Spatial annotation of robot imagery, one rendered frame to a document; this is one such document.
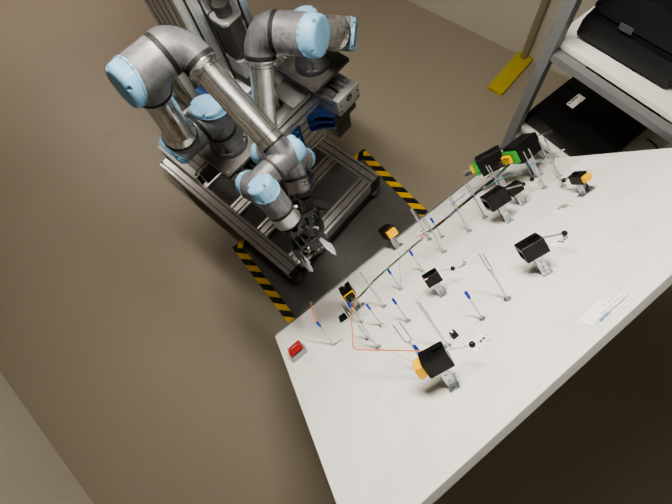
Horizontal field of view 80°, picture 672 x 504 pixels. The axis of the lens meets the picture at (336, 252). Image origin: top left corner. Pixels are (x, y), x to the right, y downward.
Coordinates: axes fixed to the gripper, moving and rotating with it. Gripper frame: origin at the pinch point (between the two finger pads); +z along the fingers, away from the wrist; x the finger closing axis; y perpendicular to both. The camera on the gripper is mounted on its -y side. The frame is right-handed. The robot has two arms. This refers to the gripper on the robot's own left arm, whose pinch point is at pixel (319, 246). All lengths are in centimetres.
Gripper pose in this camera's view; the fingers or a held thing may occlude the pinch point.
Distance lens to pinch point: 141.6
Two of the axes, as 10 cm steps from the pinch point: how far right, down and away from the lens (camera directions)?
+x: 7.7, -0.1, -6.4
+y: -5.9, 3.7, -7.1
